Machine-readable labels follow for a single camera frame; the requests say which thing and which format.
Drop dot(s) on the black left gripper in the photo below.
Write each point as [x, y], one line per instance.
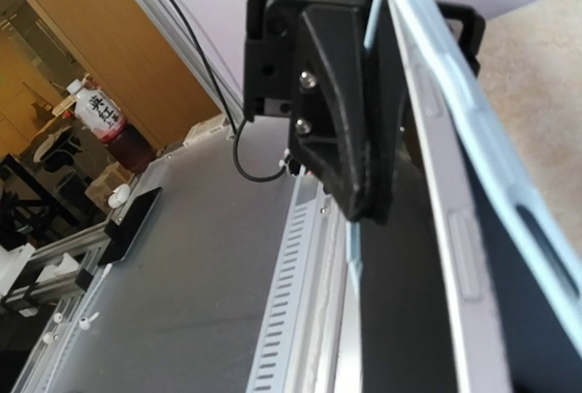
[345, 95]

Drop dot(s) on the large silver phone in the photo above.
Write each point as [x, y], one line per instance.
[420, 311]

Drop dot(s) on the light blue phone case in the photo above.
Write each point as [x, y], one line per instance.
[458, 126]

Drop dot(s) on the white earbud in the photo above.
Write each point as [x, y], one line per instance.
[119, 196]

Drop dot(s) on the red drink bottle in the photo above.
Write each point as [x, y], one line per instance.
[98, 112]

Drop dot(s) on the left aluminium corner post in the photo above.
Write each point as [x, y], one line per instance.
[208, 36]

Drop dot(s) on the black bracket on frame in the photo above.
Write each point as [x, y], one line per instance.
[122, 235]

